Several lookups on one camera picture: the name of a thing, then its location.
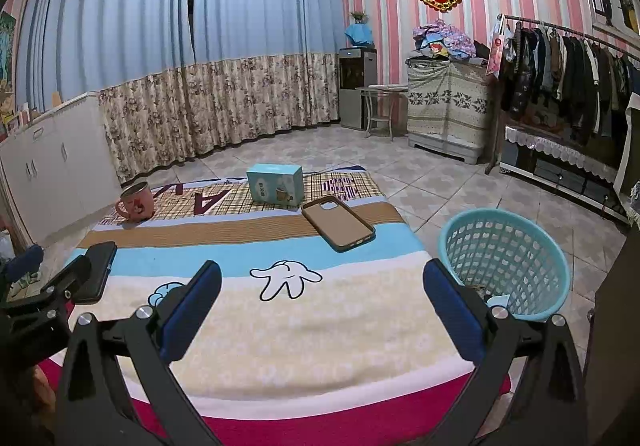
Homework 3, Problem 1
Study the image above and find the brown phone case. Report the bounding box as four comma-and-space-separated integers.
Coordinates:
301, 196, 376, 253

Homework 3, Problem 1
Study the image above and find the blue floral curtain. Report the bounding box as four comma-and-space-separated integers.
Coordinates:
190, 0, 346, 152
20, 0, 197, 182

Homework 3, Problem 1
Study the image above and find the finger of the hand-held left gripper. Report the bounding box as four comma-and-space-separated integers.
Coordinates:
46, 242, 118, 313
0, 245, 45, 283

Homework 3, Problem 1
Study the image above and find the white cabinet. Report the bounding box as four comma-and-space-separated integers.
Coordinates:
0, 93, 123, 247

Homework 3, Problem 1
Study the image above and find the low cabinet with lace cloth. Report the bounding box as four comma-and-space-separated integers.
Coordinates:
500, 123, 631, 222

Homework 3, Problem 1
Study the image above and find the grey water dispenser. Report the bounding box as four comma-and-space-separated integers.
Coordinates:
338, 47, 378, 130

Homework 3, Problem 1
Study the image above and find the person's left hand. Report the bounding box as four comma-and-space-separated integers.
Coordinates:
30, 366, 57, 433

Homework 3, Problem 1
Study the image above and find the pile of colourful clothes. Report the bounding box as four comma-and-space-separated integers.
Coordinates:
411, 18, 488, 64

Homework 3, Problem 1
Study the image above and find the teal cardboard box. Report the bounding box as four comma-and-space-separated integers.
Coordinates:
246, 164, 304, 208

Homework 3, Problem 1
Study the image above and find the pink white hanging bag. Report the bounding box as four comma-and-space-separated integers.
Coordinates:
485, 21, 516, 77

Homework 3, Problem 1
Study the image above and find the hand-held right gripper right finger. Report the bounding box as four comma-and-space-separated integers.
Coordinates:
422, 258, 588, 446

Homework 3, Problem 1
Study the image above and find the blue cloth cover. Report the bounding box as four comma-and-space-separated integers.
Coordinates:
345, 22, 376, 49

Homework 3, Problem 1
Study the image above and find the light blue plastic basket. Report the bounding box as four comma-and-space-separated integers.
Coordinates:
439, 208, 571, 323

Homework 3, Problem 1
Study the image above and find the wall poster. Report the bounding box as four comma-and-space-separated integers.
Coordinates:
0, 11, 18, 92

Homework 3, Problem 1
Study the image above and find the small white side table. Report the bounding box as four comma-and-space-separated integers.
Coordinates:
356, 85, 408, 139

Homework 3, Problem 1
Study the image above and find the metal clothes rack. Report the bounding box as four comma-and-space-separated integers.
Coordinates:
483, 13, 640, 177

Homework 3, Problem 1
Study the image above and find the pink mug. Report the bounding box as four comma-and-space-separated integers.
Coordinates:
115, 182, 155, 222

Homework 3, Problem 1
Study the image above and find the row of hanging clothes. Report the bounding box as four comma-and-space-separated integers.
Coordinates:
500, 21, 640, 147

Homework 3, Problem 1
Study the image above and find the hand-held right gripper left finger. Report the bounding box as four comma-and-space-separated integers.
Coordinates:
55, 260, 223, 446

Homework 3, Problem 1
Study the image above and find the blue patterned fringed cloth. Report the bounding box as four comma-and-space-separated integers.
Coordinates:
627, 181, 640, 229

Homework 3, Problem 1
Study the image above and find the patterned cloth covered cabinet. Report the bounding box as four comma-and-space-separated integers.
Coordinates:
406, 58, 493, 164

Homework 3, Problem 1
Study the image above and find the striped cartoon blanket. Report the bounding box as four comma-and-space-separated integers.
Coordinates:
37, 168, 511, 419

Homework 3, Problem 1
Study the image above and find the magenta bed sheet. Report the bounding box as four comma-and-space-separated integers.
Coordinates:
36, 356, 513, 446

